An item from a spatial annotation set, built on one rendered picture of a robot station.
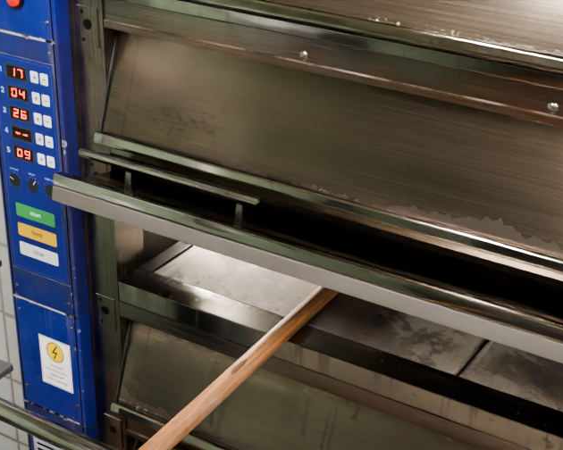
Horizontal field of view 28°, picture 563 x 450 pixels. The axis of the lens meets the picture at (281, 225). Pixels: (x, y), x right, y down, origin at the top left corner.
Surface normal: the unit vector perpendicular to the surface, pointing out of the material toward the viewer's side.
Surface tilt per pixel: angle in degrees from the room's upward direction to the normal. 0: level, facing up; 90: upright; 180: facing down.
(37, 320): 90
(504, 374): 0
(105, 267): 90
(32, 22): 90
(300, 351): 90
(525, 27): 70
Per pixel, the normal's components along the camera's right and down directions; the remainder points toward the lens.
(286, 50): -0.53, 0.37
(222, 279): 0.02, -0.89
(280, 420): -0.49, 0.04
